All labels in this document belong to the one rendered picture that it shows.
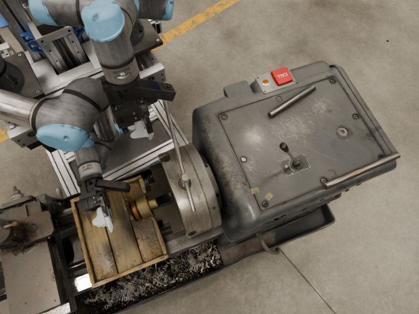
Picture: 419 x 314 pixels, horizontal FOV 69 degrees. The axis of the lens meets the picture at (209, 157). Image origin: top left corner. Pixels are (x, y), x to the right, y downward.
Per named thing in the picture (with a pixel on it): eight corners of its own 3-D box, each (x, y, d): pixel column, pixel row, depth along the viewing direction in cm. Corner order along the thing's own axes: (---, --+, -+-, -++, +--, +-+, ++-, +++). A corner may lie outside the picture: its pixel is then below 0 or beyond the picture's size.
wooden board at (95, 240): (142, 177, 133) (140, 174, 129) (169, 257, 122) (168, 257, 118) (73, 201, 128) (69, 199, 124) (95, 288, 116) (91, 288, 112)
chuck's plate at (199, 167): (188, 156, 130) (191, 130, 100) (216, 227, 123) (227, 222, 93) (181, 159, 129) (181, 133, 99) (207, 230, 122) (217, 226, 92)
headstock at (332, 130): (301, 105, 151) (336, 52, 114) (351, 193, 136) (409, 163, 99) (188, 144, 140) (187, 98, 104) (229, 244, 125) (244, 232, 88)
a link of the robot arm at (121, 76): (130, 46, 68) (138, 65, 63) (136, 63, 71) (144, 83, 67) (97, 55, 67) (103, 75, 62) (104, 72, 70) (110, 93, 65)
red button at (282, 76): (284, 70, 111) (285, 66, 109) (292, 83, 109) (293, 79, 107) (269, 74, 110) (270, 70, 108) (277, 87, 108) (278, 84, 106)
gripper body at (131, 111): (115, 112, 79) (98, 73, 70) (146, 103, 81) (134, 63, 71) (120, 131, 74) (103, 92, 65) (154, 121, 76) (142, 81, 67)
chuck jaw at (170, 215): (183, 197, 106) (194, 228, 100) (184, 203, 110) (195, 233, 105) (152, 209, 104) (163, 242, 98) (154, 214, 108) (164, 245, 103)
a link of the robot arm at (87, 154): (96, 142, 120) (89, 133, 112) (103, 167, 116) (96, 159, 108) (76, 149, 119) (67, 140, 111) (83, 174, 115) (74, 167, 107)
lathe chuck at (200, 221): (181, 159, 129) (181, 133, 99) (207, 230, 122) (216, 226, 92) (160, 166, 128) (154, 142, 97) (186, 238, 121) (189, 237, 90)
